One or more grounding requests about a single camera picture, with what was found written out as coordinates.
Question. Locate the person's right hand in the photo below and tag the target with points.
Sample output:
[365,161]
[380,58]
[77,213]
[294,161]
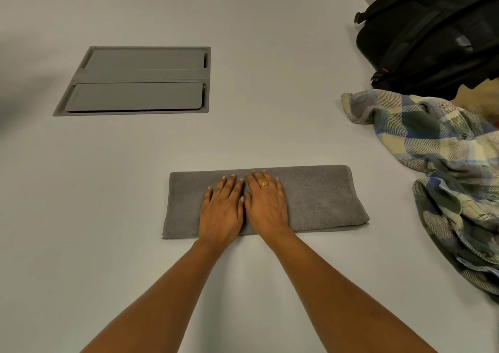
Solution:
[267,208]

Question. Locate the person's left hand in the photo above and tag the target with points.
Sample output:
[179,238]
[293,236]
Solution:
[220,216]

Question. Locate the grey towel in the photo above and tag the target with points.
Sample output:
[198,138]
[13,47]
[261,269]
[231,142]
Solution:
[323,197]

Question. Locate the plaid flannel shirt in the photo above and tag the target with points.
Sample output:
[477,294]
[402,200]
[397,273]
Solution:
[448,138]

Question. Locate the black backpack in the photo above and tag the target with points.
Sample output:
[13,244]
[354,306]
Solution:
[429,41]

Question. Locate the person's left forearm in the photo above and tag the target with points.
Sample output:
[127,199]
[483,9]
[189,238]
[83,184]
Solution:
[156,306]

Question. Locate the person's right forearm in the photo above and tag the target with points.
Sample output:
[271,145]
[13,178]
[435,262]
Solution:
[343,302]

